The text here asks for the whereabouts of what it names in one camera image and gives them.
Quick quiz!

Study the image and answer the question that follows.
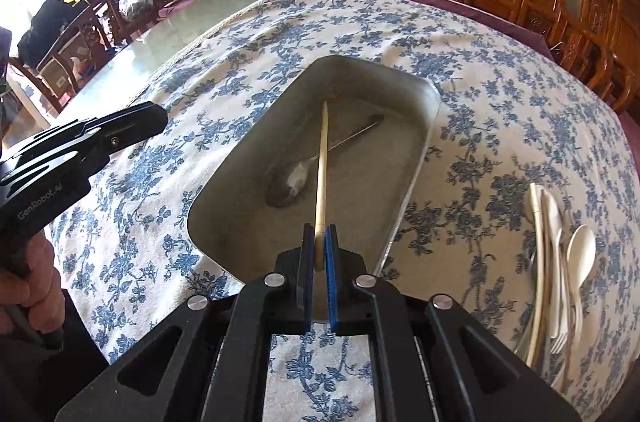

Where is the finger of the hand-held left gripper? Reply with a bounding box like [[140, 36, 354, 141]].
[[80, 101, 169, 158]]

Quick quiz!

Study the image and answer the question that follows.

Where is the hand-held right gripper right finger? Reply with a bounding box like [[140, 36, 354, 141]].
[[323, 225, 583, 422]]

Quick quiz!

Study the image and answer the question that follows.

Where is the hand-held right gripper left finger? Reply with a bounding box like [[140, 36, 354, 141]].
[[55, 225, 317, 422]]

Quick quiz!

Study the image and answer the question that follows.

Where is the grey rectangular container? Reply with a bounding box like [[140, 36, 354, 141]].
[[186, 55, 442, 321]]

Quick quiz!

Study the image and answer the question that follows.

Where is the wooden chopstick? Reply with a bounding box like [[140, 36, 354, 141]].
[[313, 101, 329, 274]]

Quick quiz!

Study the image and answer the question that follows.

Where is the person's left hand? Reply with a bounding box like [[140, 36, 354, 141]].
[[0, 236, 67, 349]]

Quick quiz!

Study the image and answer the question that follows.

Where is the small metal spoon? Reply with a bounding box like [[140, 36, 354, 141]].
[[265, 113, 386, 209]]

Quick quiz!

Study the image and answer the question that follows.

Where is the dark wooden chair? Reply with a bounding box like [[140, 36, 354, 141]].
[[7, 0, 153, 113]]

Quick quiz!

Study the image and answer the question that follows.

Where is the black bag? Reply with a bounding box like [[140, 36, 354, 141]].
[[17, 0, 92, 69]]

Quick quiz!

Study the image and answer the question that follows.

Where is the white plastic fork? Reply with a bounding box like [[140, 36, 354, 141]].
[[541, 191, 570, 355]]

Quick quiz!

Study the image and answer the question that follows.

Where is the blue floral tablecloth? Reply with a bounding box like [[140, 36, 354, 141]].
[[45, 0, 640, 422]]

